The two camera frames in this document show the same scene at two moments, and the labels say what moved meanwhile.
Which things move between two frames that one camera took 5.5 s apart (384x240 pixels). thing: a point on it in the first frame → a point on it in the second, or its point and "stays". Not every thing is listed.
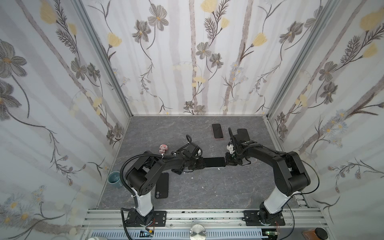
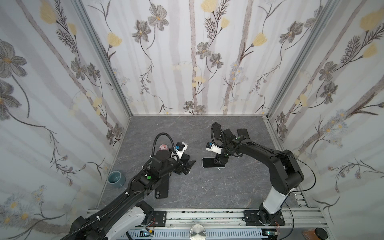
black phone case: [162, 186] stays
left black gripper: [201, 165] → [188, 166]
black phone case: [243, 135] stays
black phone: [214, 162] stays
